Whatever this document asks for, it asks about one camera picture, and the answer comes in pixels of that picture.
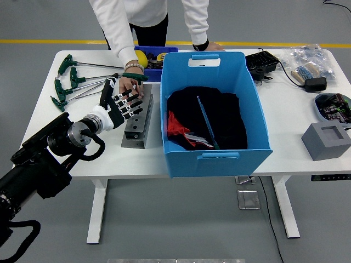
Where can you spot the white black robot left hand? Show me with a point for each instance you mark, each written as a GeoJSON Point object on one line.
{"type": "Point", "coordinates": [109, 117]}

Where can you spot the person's left hand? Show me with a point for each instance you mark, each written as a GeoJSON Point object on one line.
{"type": "Point", "coordinates": [215, 46]}

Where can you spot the person's right hand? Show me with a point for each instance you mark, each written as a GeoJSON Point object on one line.
{"type": "Point", "coordinates": [129, 84]}

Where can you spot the silver metal tool stand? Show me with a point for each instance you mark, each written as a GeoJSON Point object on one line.
{"type": "Point", "coordinates": [137, 131]}

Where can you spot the light blue folding box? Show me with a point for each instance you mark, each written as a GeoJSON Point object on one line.
{"type": "Point", "coordinates": [219, 165]}

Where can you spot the person's left forearm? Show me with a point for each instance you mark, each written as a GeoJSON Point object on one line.
{"type": "Point", "coordinates": [198, 30]}

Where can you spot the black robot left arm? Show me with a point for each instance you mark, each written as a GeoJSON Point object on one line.
{"type": "Point", "coordinates": [41, 164]}

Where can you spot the person's right forearm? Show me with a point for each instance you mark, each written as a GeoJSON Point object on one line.
{"type": "Point", "coordinates": [122, 46]}

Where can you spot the black wristwatch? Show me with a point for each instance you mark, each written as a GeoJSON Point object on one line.
{"type": "Point", "coordinates": [200, 46]}

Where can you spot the dark blue plastic bin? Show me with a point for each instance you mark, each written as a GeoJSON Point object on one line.
{"type": "Point", "coordinates": [153, 74]}

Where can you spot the dark small parts pile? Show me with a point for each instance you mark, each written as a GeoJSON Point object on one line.
{"type": "Point", "coordinates": [155, 64]}

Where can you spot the yellow tape measure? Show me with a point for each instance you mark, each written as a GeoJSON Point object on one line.
{"type": "Point", "coordinates": [161, 56]}

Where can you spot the black plastic tray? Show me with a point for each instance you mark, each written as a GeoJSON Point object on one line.
{"type": "Point", "coordinates": [263, 62]}

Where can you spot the black cylindrical socket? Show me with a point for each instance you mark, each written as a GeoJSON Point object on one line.
{"type": "Point", "coordinates": [260, 73]}

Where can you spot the small black clamp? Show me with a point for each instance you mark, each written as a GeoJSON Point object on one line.
{"type": "Point", "coordinates": [267, 79]}

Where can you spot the red cloth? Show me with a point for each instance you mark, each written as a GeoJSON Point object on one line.
{"type": "Point", "coordinates": [176, 124]}

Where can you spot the black cloth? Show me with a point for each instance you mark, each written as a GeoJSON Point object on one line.
{"type": "Point", "coordinates": [227, 120]}

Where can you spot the person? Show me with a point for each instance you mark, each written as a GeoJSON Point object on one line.
{"type": "Point", "coordinates": [145, 11]}

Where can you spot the white striped cloth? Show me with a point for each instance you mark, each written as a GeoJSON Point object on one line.
{"type": "Point", "coordinates": [198, 139]}

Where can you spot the beige resistor strip bundle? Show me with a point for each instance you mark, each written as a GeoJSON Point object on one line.
{"type": "Point", "coordinates": [305, 72]}

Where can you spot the clear plastic component bags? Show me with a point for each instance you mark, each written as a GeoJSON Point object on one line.
{"type": "Point", "coordinates": [310, 56]}

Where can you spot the white table leg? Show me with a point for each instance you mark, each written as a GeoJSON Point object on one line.
{"type": "Point", "coordinates": [96, 213]}
{"type": "Point", "coordinates": [288, 213]}

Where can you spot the black power adapter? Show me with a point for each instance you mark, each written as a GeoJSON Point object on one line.
{"type": "Point", "coordinates": [316, 85]}

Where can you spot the pale blue dish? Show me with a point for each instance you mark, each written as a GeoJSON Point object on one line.
{"type": "Point", "coordinates": [318, 111]}

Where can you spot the electronic components pile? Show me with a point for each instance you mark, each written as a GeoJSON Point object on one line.
{"type": "Point", "coordinates": [336, 108]}

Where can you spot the small silver floor plate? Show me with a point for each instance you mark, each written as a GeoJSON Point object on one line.
{"type": "Point", "coordinates": [245, 180]}

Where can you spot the grey block with square recess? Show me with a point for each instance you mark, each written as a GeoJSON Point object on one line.
{"type": "Point", "coordinates": [326, 149]}

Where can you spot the square silver floor plate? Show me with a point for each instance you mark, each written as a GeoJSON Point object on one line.
{"type": "Point", "coordinates": [248, 200]}

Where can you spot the black table control panel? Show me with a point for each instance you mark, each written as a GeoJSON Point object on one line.
{"type": "Point", "coordinates": [329, 177]}

